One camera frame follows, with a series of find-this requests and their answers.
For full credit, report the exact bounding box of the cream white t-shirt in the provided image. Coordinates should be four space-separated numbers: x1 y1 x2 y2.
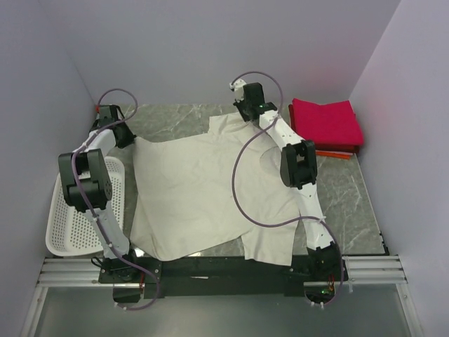
130 113 300 265

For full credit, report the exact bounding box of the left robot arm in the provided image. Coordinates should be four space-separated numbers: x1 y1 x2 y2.
58 104 140 282

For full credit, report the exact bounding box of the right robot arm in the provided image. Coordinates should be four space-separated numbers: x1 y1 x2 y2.
229 78 344 280

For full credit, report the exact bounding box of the magenta folded t-shirt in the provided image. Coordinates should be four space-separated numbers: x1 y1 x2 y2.
290 98 364 146

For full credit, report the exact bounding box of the pink folded t-shirt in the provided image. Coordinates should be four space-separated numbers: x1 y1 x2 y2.
316 150 353 158

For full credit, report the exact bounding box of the orange folded t-shirt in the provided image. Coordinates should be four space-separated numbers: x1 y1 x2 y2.
316 151 352 160

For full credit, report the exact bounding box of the white perforated plastic basket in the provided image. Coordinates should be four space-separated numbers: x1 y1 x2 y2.
46 157 125 257

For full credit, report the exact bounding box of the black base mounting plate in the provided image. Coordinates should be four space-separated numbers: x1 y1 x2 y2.
92 253 348 304

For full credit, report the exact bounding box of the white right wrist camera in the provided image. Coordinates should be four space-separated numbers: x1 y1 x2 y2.
229 78 246 103

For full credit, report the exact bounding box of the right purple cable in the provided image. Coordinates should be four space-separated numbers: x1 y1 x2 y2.
231 70 344 310

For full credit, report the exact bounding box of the aluminium extrusion rail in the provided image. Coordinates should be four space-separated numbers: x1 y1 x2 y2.
36 256 408 288

